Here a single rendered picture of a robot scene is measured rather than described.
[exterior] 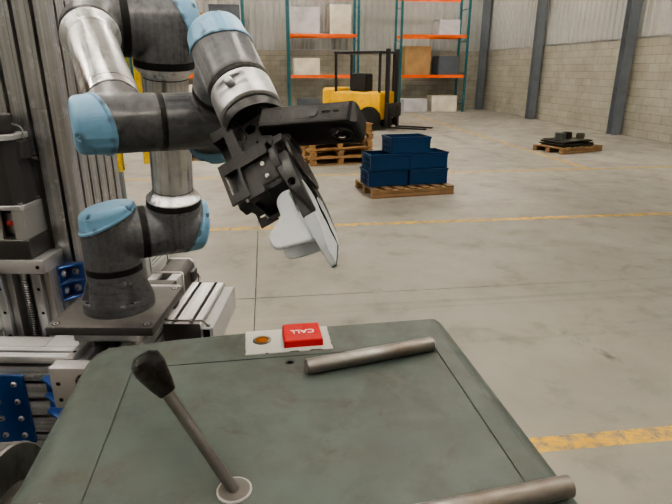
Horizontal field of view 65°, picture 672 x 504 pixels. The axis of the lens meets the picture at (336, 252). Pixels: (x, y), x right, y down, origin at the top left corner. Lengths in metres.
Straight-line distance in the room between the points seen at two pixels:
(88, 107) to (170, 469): 0.43
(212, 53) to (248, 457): 0.46
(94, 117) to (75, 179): 0.68
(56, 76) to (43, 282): 0.46
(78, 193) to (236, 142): 0.83
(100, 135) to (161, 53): 0.39
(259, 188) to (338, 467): 0.31
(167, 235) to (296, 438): 0.66
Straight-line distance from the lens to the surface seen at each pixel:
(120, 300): 1.22
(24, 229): 1.38
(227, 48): 0.67
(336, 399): 0.72
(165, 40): 1.08
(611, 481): 2.74
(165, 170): 1.16
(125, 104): 0.72
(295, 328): 0.87
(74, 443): 0.72
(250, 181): 0.57
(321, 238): 0.52
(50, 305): 1.44
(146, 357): 0.55
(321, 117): 0.57
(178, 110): 0.73
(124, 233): 1.18
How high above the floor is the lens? 1.66
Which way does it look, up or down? 19 degrees down
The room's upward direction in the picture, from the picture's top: straight up
